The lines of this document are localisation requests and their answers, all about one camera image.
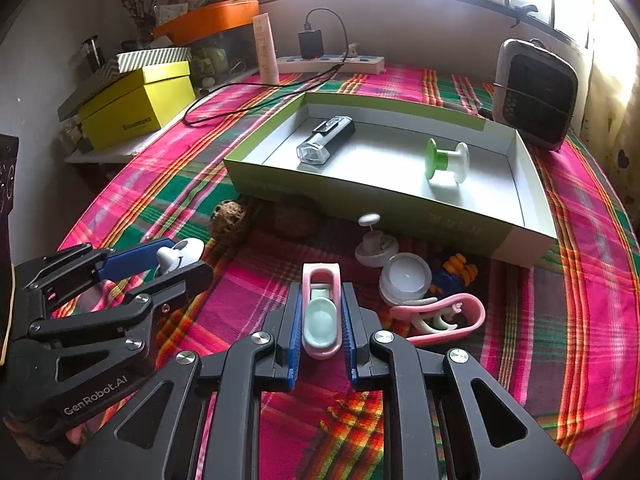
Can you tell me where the green and white cardboard box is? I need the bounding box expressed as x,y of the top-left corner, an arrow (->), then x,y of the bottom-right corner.
223,91 -> 558,267

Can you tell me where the yellow box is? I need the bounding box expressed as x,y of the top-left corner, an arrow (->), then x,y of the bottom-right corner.
79,61 -> 197,151

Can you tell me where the black jar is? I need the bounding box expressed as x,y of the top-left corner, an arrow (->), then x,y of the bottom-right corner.
82,35 -> 103,73

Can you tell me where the olive patterned box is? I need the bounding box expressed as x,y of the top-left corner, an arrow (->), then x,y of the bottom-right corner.
57,60 -> 123,122

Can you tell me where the plaid blanket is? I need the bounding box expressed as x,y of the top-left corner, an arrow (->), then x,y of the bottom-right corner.
57,62 -> 640,480

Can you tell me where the brown walnut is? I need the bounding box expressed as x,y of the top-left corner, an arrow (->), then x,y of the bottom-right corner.
210,201 -> 251,246
272,195 -> 321,238

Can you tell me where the grey space heater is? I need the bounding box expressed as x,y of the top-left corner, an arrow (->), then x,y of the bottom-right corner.
492,38 -> 579,151

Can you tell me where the orange box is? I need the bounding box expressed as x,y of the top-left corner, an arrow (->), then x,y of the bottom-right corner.
152,0 -> 261,43

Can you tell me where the black charger with cable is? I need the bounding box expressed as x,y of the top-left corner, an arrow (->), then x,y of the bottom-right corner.
182,8 -> 347,127

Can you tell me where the pale curtain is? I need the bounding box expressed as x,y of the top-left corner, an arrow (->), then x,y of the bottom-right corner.
575,0 -> 640,201

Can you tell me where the white plastic scoop piece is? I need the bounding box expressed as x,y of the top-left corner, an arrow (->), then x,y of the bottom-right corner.
156,237 -> 205,277

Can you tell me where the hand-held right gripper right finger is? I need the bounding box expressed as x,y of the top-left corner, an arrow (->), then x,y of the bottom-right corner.
341,282 -> 583,480

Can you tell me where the dark patterned box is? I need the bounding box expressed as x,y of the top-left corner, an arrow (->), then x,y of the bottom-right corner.
0,135 -> 20,341

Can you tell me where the black flashlight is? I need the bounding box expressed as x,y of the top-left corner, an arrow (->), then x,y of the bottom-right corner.
296,116 -> 356,166

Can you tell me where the white round puck light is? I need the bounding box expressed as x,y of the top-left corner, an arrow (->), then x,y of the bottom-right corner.
378,254 -> 433,306

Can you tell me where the orange and blue toy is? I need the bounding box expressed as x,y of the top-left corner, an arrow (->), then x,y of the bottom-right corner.
427,252 -> 478,296

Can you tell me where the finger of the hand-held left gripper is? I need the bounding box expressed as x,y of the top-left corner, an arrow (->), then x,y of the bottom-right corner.
14,239 -> 176,321
27,260 -> 215,356

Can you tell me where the white plunger stopper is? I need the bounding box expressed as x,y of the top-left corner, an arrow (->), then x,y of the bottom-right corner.
355,212 -> 399,266

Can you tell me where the pink clip with teal insert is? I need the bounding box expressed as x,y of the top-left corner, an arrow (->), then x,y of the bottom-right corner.
301,262 -> 344,360

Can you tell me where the pink and white curved clip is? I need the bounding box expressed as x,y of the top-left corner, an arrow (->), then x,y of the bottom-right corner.
389,293 -> 487,347

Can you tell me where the white power strip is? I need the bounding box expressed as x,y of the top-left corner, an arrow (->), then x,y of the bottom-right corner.
276,52 -> 386,75

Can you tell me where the green and white spool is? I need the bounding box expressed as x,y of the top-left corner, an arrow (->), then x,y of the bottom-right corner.
425,137 -> 471,186

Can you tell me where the striped box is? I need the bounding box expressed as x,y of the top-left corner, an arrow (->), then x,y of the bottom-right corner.
116,46 -> 193,75

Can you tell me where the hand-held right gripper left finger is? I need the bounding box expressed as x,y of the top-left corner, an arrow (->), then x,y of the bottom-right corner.
60,282 -> 303,480

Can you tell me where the green jar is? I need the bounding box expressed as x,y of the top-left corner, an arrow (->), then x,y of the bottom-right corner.
192,45 -> 216,76

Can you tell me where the white tube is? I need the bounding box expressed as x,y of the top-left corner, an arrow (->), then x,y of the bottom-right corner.
252,12 -> 280,85

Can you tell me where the black window latch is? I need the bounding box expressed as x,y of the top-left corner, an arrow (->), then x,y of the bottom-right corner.
510,4 -> 540,28

